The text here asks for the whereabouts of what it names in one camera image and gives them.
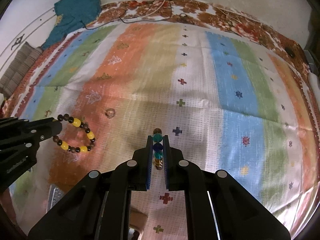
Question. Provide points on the teal shirt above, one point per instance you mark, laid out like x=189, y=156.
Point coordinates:
x=75, y=10

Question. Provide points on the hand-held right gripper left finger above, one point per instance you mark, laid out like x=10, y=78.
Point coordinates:
x=150, y=165

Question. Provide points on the grey striped pillow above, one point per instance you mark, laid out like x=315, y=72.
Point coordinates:
x=18, y=70

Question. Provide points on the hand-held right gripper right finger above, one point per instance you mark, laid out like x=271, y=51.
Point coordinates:
x=166, y=165

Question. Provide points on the striped colourful blanket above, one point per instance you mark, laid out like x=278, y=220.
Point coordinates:
x=225, y=80

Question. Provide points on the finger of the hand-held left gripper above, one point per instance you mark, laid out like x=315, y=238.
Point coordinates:
x=42, y=124
x=37, y=136

